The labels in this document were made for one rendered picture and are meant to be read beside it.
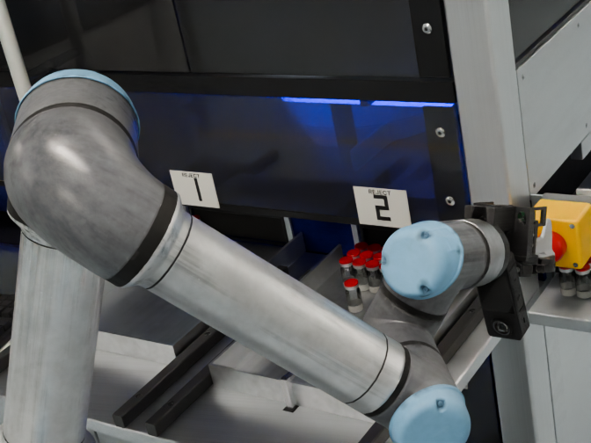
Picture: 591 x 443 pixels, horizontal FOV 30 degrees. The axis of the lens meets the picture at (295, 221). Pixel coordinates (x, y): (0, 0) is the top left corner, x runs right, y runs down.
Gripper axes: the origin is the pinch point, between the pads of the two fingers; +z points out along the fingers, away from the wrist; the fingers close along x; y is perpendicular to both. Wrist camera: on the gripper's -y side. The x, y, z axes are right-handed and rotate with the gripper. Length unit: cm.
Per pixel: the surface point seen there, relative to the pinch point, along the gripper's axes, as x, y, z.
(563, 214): -1.2, 5.7, 3.3
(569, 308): -0.2, -7.4, 11.1
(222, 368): 35.5, -17.4, -18.1
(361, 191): 27.8, 6.3, 1.9
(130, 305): 65, -14, -4
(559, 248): -1.7, 1.4, 1.5
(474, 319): 9.9, -9.5, 3.0
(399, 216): 22.4, 3.2, 3.3
